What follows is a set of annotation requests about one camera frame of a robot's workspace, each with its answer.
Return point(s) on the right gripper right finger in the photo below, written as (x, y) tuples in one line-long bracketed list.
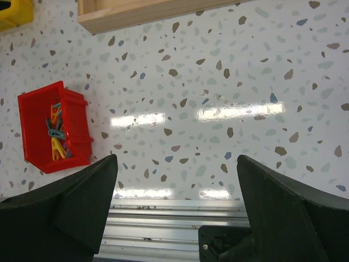
[(291, 221)]

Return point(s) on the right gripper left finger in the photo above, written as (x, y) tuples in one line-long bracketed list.
[(61, 221)]

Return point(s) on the yellow clothespin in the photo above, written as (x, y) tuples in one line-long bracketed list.
[(58, 152)]

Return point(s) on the dark teal clothespin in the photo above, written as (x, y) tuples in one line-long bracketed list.
[(50, 125)]

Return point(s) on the blue clothespin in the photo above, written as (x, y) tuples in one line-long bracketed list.
[(68, 152)]

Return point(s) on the red plastic bin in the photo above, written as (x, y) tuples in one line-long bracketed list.
[(35, 108)]

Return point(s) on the wooden rack base tray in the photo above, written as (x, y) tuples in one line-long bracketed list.
[(103, 16)]

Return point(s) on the yellow plastic tray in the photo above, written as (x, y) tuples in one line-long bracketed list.
[(16, 13)]

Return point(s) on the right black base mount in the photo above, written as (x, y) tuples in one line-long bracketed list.
[(226, 243)]

